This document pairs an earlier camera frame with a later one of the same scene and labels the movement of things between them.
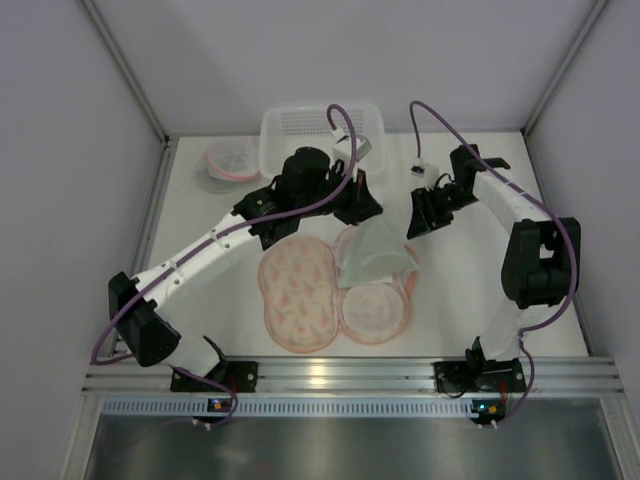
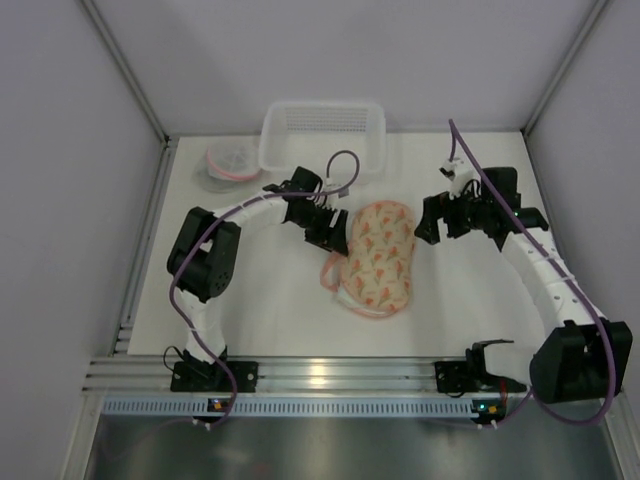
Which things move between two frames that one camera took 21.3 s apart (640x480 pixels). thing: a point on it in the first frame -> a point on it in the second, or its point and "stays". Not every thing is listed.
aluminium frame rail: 351,376 stays
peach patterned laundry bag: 305,307 -> 373,278
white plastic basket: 288,128 stays
